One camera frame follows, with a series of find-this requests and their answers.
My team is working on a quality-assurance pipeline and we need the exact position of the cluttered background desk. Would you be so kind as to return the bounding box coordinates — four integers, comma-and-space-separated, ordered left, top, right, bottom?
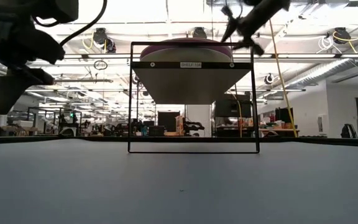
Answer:
259, 107, 300, 138

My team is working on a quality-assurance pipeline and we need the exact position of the cream tan plate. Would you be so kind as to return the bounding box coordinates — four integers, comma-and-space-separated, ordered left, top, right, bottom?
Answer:
141, 47, 233, 63

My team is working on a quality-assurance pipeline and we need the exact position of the black backpack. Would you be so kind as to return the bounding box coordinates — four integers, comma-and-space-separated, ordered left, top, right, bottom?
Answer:
340, 123, 358, 139

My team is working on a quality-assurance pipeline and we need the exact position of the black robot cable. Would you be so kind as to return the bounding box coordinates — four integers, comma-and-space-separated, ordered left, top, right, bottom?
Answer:
31, 0, 109, 47

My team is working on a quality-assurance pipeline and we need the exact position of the black frame workstation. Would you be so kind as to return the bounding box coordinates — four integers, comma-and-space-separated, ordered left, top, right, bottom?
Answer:
26, 106, 83, 136

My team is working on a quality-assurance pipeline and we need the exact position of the hanging black cable ring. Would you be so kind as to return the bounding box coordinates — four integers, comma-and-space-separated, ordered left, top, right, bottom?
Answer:
93, 60, 109, 71

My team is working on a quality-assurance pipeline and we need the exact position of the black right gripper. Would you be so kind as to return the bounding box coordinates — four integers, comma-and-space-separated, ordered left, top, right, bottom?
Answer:
221, 0, 291, 57

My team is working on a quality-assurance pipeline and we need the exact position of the purple plate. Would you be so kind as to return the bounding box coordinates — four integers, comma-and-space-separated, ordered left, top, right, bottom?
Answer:
139, 37, 234, 62

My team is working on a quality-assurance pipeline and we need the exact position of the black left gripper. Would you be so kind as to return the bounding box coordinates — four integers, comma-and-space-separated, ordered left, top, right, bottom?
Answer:
0, 0, 79, 116

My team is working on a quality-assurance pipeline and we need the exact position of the black metal frame shelf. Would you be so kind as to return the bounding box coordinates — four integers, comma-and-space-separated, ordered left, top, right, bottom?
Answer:
127, 41, 260, 154

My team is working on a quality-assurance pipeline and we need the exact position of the black monitor cabinet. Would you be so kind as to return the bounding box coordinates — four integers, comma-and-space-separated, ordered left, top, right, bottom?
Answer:
213, 99, 252, 119

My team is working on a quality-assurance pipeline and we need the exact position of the silver ceiling air duct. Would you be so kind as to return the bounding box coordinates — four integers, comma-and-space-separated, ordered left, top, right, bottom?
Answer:
286, 35, 358, 90

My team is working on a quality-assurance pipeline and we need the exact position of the hanging yellow cable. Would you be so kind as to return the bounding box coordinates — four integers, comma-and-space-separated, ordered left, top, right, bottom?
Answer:
268, 19, 299, 138

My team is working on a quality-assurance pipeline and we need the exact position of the black background box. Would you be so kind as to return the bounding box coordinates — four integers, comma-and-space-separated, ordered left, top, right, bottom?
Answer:
157, 111, 181, 132

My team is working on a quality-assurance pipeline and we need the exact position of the printed cardboard box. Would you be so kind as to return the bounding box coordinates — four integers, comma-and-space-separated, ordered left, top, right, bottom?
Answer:
175, 115, 185, 136

